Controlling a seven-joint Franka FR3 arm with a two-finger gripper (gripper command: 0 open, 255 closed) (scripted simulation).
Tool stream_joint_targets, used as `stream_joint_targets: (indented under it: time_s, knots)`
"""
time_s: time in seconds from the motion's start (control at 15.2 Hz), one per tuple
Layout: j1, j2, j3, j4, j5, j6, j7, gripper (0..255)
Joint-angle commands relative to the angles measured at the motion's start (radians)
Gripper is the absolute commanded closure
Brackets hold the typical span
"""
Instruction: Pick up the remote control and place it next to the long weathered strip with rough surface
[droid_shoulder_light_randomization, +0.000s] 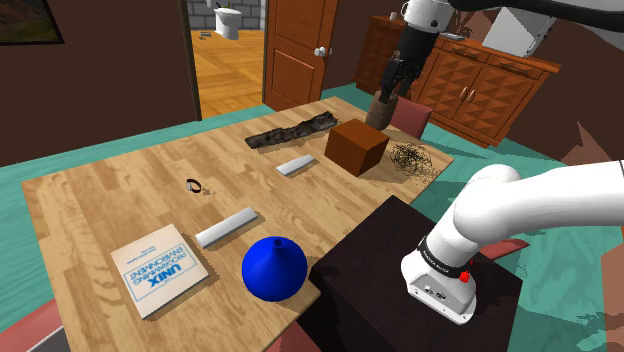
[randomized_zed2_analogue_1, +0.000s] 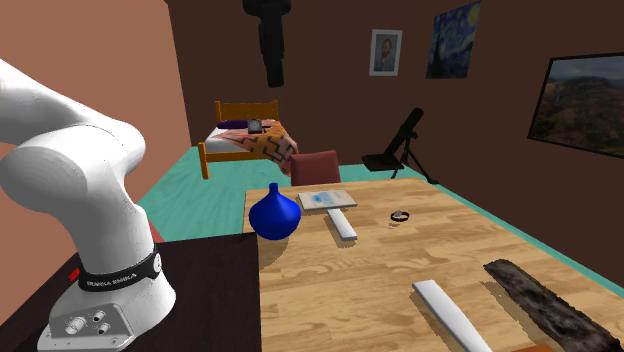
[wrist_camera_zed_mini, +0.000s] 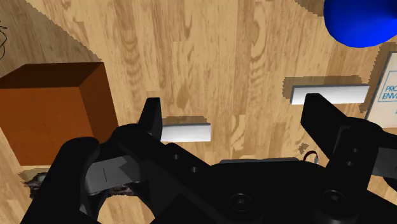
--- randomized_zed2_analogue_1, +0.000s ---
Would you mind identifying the dark robot stand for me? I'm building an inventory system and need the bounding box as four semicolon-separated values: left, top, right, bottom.
0;232;264;352

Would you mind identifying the red chair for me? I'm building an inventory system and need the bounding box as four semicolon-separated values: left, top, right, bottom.
289;149;342;188

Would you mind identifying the blue starry night painting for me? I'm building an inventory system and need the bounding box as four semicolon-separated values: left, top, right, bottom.
425;0;483;80

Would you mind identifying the white and blue book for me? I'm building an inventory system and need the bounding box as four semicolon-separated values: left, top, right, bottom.
297;188;359;212

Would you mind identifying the wooden table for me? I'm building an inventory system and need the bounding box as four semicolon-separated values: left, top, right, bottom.
242;176;624;352

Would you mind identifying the blue round vase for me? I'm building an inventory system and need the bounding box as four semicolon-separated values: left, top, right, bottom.
248;182;302;242

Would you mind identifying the long white flat bar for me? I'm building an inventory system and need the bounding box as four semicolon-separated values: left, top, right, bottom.
411;279;495;352

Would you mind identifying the long dark furry strip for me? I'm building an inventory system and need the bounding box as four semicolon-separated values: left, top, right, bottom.
482;258;624;352

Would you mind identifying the black telescope on tripod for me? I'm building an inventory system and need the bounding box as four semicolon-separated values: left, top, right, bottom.
361;107;440;186

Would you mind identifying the framed portrait picture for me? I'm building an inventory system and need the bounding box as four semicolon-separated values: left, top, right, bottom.
368;28;404;78

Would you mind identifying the short white flat bar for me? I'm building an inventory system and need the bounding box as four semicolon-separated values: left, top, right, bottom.
326;207;359;242

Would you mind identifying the framed landscape picture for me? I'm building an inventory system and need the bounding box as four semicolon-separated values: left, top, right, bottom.
527;51;624;160

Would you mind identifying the wooden bed with patterned blanket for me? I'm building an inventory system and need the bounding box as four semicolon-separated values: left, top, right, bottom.
196;99;301;181

